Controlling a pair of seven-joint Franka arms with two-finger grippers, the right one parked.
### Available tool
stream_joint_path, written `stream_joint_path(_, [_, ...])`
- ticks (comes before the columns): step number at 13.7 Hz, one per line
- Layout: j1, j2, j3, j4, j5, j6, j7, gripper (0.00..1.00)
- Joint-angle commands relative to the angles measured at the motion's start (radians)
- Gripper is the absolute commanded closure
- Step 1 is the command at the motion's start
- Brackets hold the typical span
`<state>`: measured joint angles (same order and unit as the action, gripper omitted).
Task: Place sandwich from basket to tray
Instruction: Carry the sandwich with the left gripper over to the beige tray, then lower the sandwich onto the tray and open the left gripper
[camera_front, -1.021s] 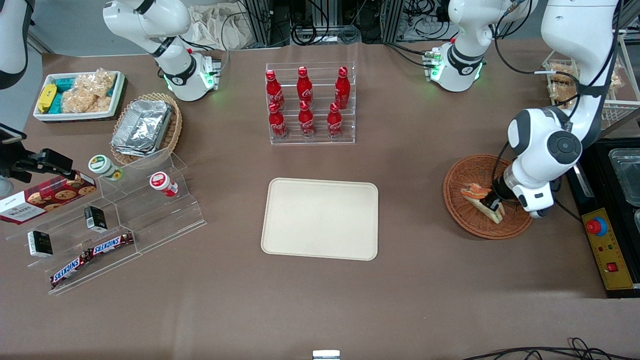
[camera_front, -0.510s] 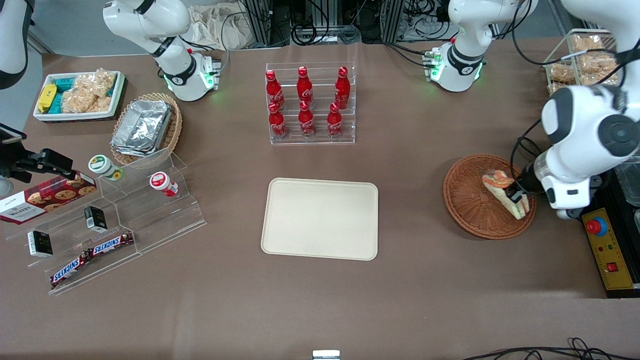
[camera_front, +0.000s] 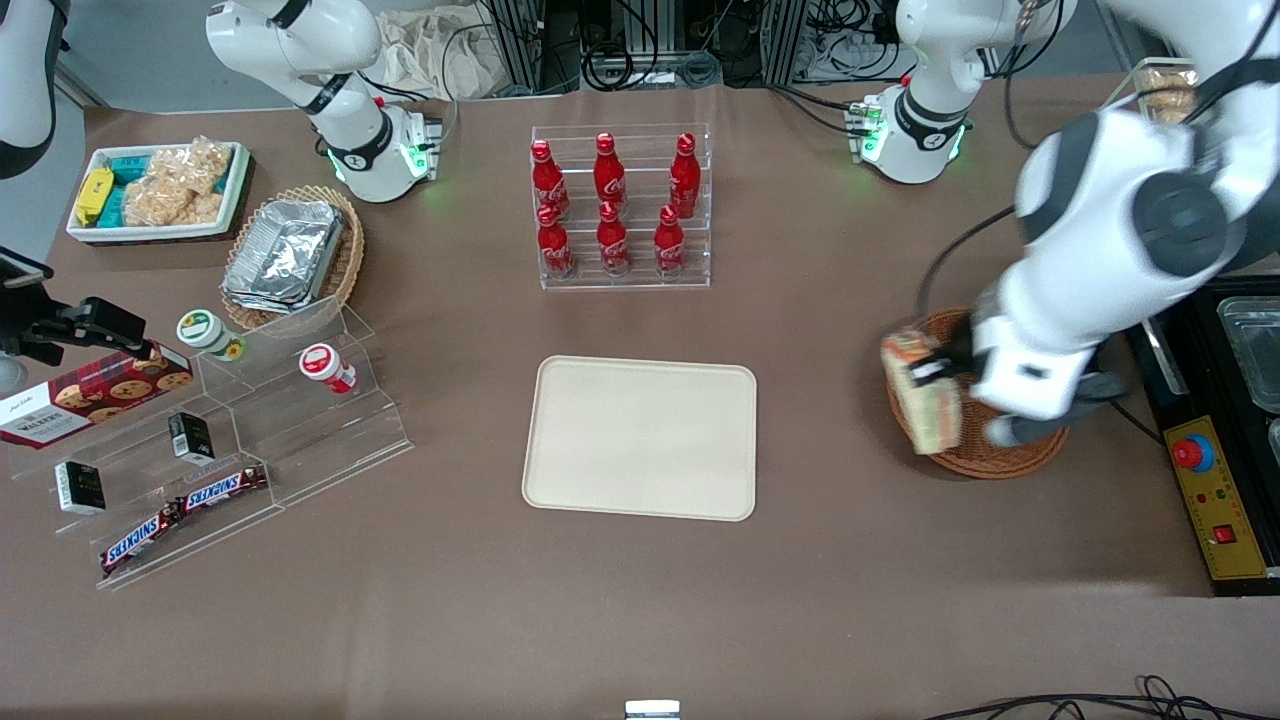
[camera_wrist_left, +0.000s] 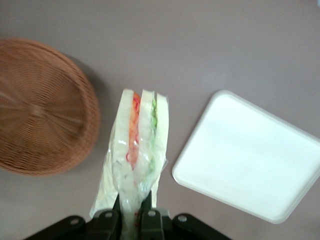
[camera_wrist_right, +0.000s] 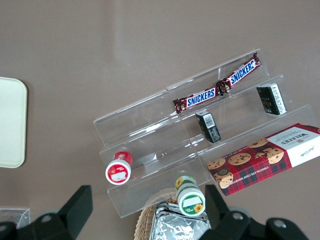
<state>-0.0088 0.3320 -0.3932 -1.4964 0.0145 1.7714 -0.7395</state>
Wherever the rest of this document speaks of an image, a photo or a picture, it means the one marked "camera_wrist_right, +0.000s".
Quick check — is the cream rectangular tray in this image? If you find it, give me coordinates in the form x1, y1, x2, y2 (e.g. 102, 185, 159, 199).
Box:
0, 76, 29, 169

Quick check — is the red lid yogurt cup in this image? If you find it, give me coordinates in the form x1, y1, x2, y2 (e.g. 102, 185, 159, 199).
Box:
104, 151, 134, 186

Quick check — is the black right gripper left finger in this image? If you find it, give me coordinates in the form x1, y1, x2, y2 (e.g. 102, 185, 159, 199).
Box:
0, 184, 94, 240

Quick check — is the Snickers chocolate bar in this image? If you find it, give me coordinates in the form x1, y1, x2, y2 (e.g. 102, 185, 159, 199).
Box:
172, 86, 219, 113
215, 51, 263, 96

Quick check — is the red tartan cookie box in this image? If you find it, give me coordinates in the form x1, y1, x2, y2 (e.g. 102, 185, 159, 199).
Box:
206, 122, 320, 197

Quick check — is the clear acrylic bottle rack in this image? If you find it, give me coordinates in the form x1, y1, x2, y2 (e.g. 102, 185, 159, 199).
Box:
0, 207, 32, 230

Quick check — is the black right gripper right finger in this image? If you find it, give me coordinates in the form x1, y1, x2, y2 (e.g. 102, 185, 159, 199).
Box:
199, 184, 307, 240

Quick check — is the green lid yogurt cup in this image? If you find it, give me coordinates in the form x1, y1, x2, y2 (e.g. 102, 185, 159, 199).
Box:
174, 175, 206, 216

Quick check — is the clear acrylic stepped shelf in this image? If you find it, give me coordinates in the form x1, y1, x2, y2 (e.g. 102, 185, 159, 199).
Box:
92, 47, 320, 220

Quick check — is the small black box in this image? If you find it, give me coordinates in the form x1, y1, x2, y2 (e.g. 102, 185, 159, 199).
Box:
195, 110, 222, 144
256, 82, 289, 116

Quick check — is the aluminium foil container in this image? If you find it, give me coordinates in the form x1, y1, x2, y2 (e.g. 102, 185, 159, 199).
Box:
149, 201, 212, 240

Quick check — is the oval wicker basket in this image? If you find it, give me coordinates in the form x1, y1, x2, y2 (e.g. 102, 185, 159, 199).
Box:
133, 188, 209, 240

